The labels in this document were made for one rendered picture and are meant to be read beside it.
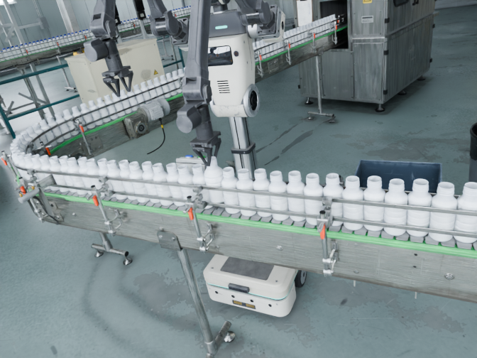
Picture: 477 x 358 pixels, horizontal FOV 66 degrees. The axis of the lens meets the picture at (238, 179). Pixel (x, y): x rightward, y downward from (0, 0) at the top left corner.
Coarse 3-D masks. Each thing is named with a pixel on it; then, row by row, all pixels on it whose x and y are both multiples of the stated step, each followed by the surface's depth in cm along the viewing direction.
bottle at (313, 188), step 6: (312, 174) 112; (306, 180) 111; (312, 180) 109; (318, 180) 110; (306, 186) 112; (312, 186) 110; (318, 186) 111; (306, 192) 111; (312, 192) 110; (318, 192) 110; (306, 204) 114; (312, 204) 112; (318, 204) 112; (306, 210) 115; (312, 210) 113; (318, 210) 113; (312, 222) 115
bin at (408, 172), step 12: (360, 168) 158; (372, 168) 158; (384, 168) 156; (396, 168) 154; (408, 168) 152; (420, 168) 150; (432, 168) 147; (360, 180) 161; (384, 180) 159; (408, 180) 154; (432, 180) 150; (432, 192) 152
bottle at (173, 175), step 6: (168, 168) 134; (174, 168) 134; (168, 174) 135; (174, 174) 134; (168, 180) 135; (174, 180) 134; (174, 186) 135; (174, 192) 137; (180, 192) 137; (180, 198) 138; (180, 204) 139
